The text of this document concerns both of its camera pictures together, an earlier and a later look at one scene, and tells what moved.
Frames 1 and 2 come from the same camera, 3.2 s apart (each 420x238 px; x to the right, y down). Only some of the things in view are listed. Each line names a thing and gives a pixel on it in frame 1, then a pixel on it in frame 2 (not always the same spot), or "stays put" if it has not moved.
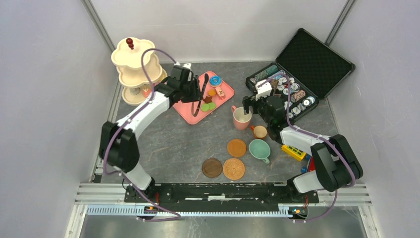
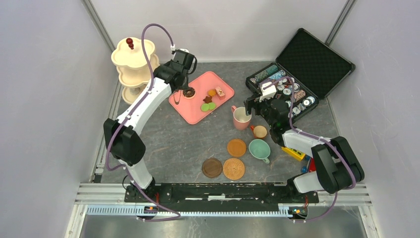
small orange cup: x=259 y=131 stays put
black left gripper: x=196 y=95 -> x=185 y=86
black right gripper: x=247 y=101 stays put
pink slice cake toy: x=220 y=93 stays put
